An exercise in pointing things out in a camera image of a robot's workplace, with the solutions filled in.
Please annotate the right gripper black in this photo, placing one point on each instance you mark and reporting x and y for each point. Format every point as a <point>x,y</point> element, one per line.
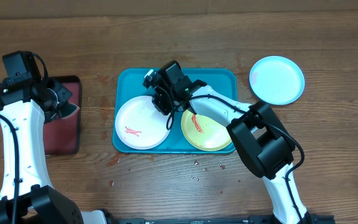
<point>160,105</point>

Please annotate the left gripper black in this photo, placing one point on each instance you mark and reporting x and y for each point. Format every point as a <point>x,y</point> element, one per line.
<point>64,93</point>

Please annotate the green and orange sponge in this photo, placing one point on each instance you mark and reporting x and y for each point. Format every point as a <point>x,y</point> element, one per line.
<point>68,111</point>

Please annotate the white plate with red streaks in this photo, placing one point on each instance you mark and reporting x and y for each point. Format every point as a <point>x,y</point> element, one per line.
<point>139,125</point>

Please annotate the light blue plate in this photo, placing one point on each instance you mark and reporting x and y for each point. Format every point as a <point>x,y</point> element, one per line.
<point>277,80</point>

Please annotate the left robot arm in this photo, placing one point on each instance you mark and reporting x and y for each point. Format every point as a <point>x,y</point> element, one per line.
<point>28,100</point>

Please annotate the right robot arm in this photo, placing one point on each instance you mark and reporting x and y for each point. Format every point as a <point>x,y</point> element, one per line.
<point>260,139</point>

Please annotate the teal plastic serving tray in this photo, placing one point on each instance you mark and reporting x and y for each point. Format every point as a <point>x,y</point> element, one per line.
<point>129,85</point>

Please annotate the black tray with red liquid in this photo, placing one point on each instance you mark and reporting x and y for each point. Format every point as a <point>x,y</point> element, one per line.
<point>62,136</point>

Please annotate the yellow plate with green rim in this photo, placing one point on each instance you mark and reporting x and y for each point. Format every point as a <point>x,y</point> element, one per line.
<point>204,133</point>

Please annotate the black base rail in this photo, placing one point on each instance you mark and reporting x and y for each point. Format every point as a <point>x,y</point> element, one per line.
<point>253,219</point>

